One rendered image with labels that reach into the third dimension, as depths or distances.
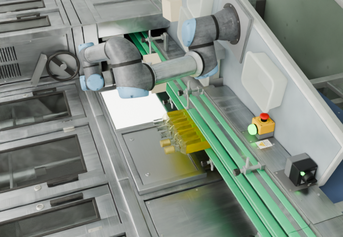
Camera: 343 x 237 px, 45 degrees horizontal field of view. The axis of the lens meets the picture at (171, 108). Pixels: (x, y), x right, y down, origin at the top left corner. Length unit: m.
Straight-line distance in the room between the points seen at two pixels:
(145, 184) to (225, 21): 0.82
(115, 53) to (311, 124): 0.76
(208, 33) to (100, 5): 1.30
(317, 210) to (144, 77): 0.78
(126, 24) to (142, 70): 1.19
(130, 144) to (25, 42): 0.97
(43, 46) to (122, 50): 1.23
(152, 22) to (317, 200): 1.67
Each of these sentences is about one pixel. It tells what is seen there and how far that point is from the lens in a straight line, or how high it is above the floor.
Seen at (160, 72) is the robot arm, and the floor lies 1.18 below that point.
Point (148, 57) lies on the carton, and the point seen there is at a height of 1.11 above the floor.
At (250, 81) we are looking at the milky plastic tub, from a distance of 1.80.
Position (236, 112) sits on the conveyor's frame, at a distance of 1.92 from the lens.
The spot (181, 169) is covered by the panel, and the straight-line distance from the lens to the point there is 2.01.
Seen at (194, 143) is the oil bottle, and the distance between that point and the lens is 1.92.
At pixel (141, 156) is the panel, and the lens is 2.09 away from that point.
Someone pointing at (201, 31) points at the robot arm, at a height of 0.94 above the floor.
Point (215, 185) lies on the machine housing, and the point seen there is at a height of 0.96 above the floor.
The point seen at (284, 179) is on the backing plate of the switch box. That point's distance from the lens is 1.61.
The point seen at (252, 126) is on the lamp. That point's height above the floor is 0.84.
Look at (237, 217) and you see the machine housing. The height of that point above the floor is 0.95.
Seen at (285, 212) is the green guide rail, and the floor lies 0.92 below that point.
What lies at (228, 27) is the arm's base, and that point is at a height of 0.82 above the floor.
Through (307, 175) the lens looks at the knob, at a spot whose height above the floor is 0.81.
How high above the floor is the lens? 1.62
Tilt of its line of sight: 16 degrees down
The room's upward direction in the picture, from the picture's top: 102 degrees counter-clockwise
